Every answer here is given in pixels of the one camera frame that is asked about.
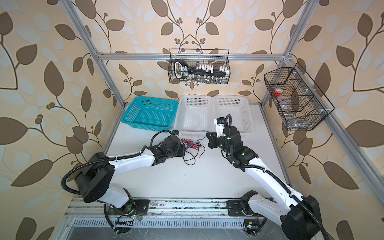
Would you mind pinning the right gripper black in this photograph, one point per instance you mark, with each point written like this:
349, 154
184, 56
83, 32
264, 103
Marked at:
213, 138

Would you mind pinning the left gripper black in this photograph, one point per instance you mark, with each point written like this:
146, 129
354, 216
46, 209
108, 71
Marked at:
182, 149

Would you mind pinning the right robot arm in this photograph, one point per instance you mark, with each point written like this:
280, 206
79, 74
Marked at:
298, 216

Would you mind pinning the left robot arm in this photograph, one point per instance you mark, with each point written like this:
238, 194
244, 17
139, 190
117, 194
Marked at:
92, 180

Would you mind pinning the white plastic basket left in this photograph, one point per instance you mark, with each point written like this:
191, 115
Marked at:
195, 115

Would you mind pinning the white plastic basket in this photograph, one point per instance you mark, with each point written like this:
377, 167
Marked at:
238, 108
195, 115

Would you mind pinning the teal plastic basket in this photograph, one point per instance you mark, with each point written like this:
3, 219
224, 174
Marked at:
150, 114

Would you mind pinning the white plastic basket right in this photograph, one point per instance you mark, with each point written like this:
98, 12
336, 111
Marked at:
238, 108

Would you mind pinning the black tool with vials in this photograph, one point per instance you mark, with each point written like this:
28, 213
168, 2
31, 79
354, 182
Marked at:
183, 71

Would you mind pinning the red capped container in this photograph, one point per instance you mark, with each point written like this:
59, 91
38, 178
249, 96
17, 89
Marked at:
278, 91

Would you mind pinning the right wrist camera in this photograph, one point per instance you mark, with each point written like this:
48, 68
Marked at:
220, 125

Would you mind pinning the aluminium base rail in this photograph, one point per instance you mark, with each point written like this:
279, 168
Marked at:
173, 208

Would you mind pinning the black wire basket back wall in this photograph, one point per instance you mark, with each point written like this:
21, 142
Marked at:
216, 57

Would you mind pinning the black wire basket wall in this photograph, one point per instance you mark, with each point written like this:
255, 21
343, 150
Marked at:
303, 105
216, 57

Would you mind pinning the black wire basket right wall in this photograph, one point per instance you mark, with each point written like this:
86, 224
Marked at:
303, 105

